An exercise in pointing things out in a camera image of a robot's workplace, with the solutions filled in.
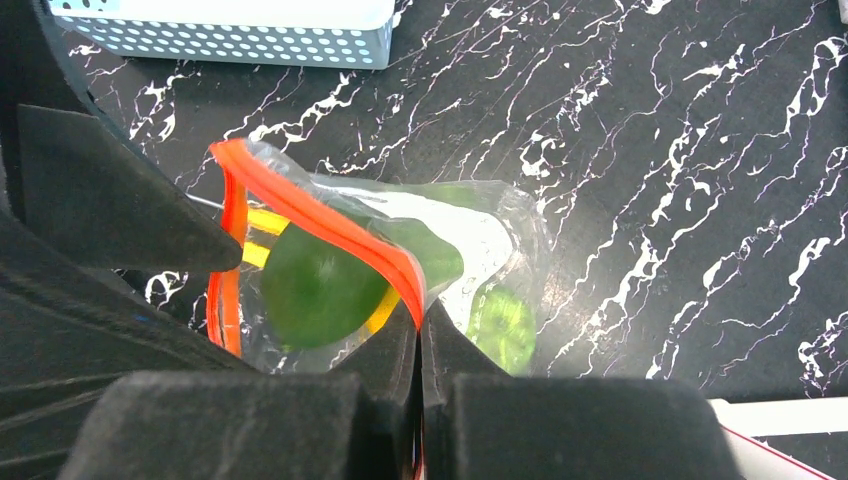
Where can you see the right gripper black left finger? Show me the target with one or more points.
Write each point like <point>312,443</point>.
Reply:
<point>356,421</point>

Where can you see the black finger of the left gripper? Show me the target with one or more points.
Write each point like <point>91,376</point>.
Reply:
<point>94,199</point>

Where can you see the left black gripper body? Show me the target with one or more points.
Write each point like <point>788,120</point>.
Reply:
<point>67,331</point>

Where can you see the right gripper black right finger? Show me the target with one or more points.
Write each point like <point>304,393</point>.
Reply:
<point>481,423</point>

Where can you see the green grape bunch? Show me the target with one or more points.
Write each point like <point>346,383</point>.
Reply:
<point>503,327</point>

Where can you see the clear zip top bag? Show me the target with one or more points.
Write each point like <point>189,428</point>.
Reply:
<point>502,238</point>

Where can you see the yellow lemon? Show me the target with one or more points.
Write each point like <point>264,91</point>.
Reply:
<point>264,229</point>

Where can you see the green avocado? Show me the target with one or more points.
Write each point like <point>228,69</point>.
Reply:
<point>316,293</point>

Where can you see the light blue plastic basket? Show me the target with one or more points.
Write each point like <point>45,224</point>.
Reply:
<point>326,34</point>

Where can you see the white pvc pipe frame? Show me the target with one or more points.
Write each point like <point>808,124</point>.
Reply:
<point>744,423</point>

